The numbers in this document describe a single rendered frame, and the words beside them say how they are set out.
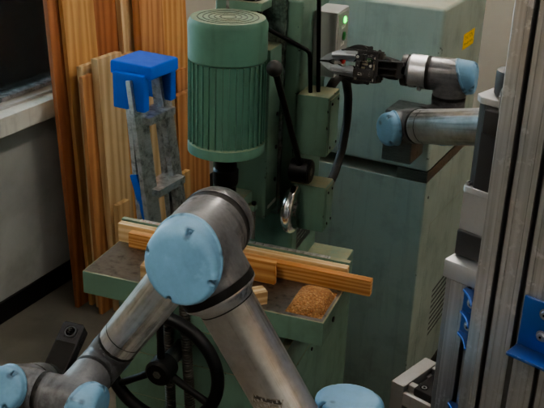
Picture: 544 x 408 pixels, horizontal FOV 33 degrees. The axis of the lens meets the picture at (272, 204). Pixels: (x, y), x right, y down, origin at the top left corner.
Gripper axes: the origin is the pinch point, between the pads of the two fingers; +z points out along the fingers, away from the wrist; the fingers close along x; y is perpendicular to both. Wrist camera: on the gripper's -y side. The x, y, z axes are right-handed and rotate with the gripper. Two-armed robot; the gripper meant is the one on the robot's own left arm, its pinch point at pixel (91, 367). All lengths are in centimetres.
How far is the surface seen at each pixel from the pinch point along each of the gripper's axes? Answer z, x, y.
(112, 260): 36.3, -15.6, -21.6
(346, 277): 37, 41, -29
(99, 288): 31.6, -15.2, -14.4
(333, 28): 37, 26, -87
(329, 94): 38, 28, -71
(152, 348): 37.4, -1.1, -3.1
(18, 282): 166, -107, -4
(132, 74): 91, -46, -79
